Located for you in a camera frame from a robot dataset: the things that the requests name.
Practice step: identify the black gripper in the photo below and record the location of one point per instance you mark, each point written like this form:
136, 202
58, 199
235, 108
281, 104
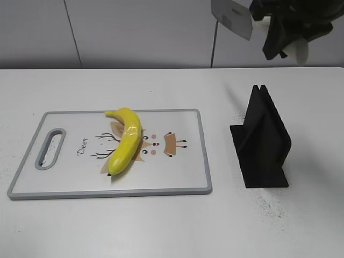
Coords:
290, 20

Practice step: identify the white handled kitchen knife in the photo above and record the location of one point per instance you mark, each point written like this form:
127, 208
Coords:
238, 19

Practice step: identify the yellow plastic banana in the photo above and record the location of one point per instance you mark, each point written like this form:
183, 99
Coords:
130, 140

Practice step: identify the black knife stand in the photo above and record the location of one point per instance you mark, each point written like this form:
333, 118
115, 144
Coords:
262, 142

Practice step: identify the white grey deer cutting board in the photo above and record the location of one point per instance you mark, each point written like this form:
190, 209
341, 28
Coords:
69, 153

